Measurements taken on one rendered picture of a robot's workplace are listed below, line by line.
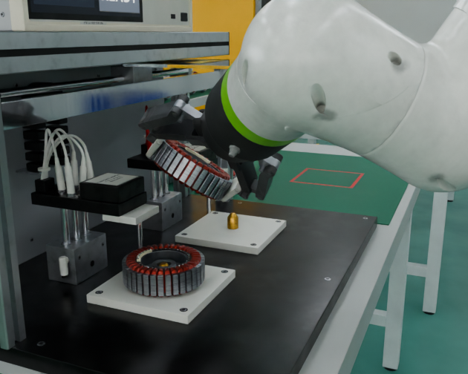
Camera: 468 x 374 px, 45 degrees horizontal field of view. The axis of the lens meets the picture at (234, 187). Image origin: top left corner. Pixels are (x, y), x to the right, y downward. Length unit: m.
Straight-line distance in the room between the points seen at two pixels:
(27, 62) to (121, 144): 0.46
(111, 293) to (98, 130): 0.37
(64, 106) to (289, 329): 0.39
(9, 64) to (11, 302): 0.27
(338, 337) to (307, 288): 0.10
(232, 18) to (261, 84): 4.03
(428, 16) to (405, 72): 5.53
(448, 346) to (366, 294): 1.45
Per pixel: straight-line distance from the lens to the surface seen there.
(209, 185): 0.72
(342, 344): 0.72
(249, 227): 1.00
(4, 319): 0.69
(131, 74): 0.96
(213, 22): 4.51
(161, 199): 1.02
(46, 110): 0.70
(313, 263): 0.89
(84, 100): 0.76
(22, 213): 0.92
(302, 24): 0.41
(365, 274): 0.92
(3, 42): 0.67
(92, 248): 0.85
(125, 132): 1.12
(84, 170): 0.81
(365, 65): 0.42
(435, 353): 2.23
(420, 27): 5.97
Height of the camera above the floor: 1.11
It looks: 15 degrees down
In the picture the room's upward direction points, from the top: straight up
